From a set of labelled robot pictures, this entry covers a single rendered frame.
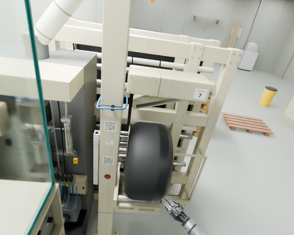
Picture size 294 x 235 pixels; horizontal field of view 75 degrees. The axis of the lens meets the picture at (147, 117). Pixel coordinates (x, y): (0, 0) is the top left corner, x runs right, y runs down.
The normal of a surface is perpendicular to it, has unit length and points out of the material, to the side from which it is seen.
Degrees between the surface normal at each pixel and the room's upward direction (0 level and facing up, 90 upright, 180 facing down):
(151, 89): 90
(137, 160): 51
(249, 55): 90
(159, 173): 63
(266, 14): 90
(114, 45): 90
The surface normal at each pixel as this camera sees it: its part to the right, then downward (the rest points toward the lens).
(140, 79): 0.04, 0.50
